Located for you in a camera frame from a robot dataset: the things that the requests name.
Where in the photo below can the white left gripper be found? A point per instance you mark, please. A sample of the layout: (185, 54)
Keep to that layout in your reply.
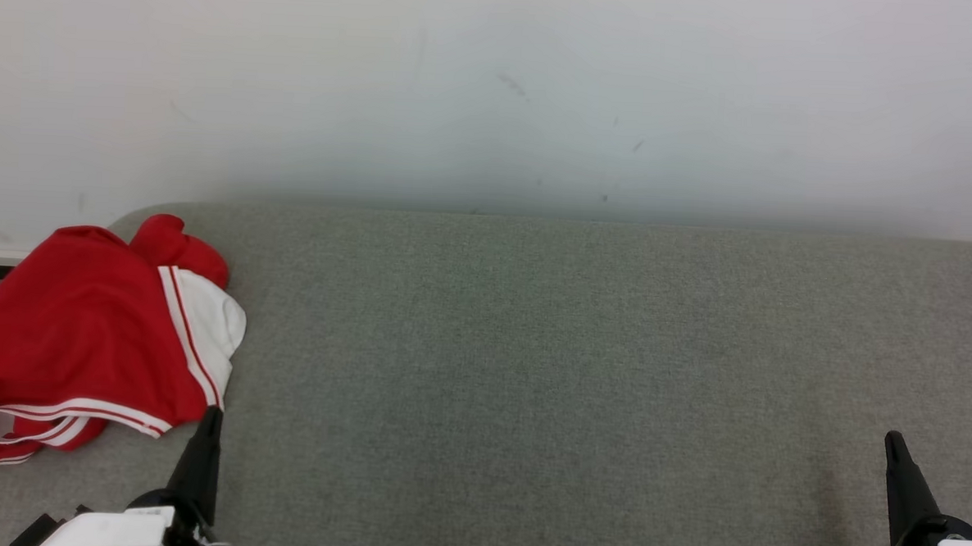
(114, 532)

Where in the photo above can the red shirt with white sleeves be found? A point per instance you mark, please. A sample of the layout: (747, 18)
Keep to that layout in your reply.
(57, 328)

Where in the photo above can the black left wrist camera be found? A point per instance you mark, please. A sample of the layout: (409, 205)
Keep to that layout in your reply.
(32, 532)

